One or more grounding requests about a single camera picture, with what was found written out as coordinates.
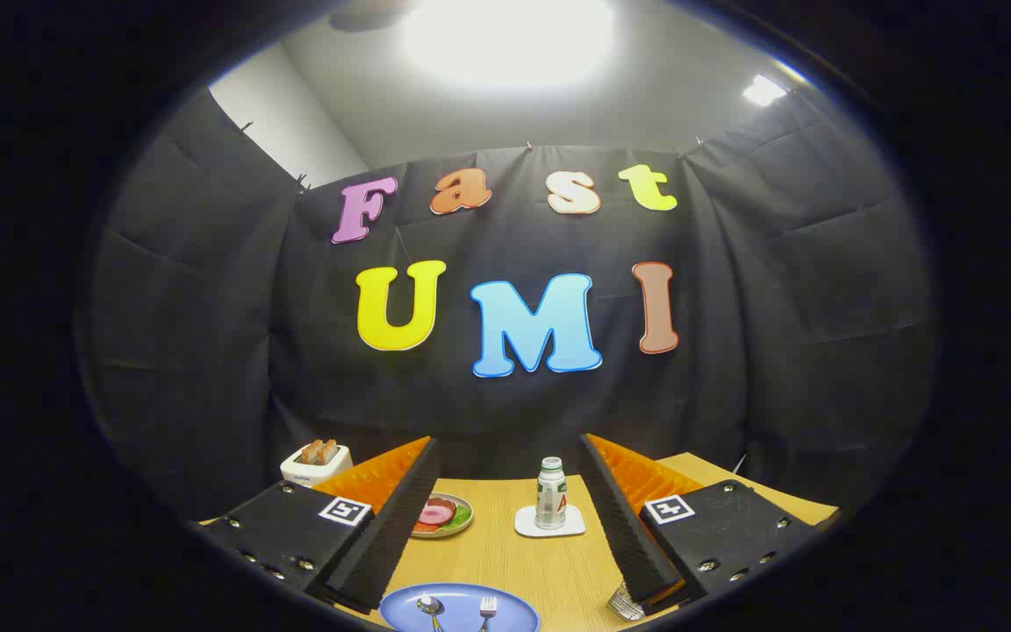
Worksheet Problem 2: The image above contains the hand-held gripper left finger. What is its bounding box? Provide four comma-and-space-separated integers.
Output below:
198, 436, 441, 615

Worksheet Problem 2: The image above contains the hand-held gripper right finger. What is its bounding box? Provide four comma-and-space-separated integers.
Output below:
577, 433, 840, 615

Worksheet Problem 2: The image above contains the white square coaster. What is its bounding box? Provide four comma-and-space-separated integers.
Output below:
514, 504, 586, 538

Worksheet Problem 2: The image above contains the small beige food plate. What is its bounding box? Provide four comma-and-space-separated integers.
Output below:
412, 492, 475, 539

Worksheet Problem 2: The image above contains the white drink bottle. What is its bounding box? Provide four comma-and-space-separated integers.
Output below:
535, 456, 568, 530

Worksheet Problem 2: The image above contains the blue round plate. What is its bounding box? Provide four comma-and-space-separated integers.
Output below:
379, 583, 541, 632

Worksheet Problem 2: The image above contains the white toaster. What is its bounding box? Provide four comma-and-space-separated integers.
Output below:
280, 442, 354, 488

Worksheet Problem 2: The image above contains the small ceiling light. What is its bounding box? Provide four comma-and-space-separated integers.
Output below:
741, 74, 789, 108

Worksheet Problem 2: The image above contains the large ceiling light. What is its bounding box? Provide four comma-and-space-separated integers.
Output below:
400, 0, 617, 90

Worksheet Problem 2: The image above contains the metal wire basket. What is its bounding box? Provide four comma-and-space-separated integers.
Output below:
608, 582, 647, 622

